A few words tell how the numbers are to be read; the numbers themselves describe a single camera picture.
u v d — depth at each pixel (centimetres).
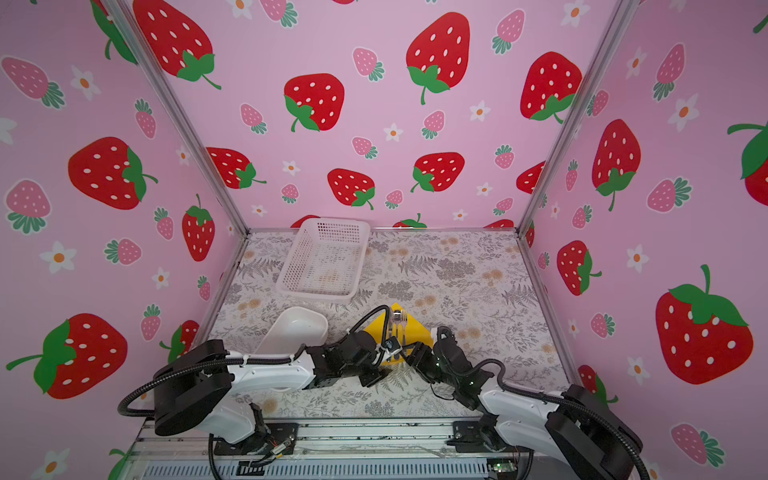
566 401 46
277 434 75
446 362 64
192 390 44
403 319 95
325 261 111
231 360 48
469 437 73
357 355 65
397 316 95
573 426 43
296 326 95
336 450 73
